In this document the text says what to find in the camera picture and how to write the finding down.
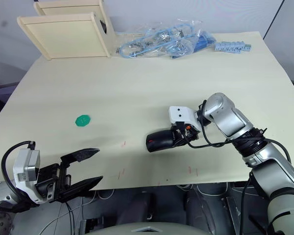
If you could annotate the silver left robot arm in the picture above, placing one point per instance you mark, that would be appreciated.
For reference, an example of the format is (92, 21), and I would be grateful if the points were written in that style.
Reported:
(2, 195)

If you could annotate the grey robot torso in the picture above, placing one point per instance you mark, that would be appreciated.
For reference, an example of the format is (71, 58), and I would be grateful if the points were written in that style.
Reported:
(147, 228)

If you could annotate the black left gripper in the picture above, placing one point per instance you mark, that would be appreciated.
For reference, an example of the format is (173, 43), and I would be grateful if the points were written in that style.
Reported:
(52, 180)

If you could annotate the green round plastic disc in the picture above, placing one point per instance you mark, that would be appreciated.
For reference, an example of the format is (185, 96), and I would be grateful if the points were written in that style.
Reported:
(83, 120)

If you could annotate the clear bag of dark blue parts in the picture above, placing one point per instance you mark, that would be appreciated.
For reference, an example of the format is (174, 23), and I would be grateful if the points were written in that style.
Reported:
(201, 41)

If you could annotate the light blue terminal block strip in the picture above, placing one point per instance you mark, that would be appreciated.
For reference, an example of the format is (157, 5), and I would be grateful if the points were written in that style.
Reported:
(231, 47)

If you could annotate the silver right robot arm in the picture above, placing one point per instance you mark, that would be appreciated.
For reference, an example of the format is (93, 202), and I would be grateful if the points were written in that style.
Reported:
(231, 117)

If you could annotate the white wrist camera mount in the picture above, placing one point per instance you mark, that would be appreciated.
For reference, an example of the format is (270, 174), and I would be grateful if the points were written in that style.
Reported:
(27, 166)
(182, 115)

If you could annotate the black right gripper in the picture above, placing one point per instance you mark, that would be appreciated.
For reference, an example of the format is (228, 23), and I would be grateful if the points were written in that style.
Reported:
(189, 134)

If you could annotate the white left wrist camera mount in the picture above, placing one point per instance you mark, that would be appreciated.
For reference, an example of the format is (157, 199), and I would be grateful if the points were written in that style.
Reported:
(27, 166)

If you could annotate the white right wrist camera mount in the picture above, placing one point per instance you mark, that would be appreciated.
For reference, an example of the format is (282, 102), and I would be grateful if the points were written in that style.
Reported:
(182, 115)

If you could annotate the light wooden shelf rack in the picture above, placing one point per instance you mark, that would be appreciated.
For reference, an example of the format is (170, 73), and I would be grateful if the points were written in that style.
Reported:
(68, 34)

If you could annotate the dark rounded shape under table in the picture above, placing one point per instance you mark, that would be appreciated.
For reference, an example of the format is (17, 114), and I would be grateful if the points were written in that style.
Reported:
(201, 208)

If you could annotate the silver perforated robot shoulder ball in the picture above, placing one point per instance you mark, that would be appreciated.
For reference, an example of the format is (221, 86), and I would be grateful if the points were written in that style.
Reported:
(0, 224)

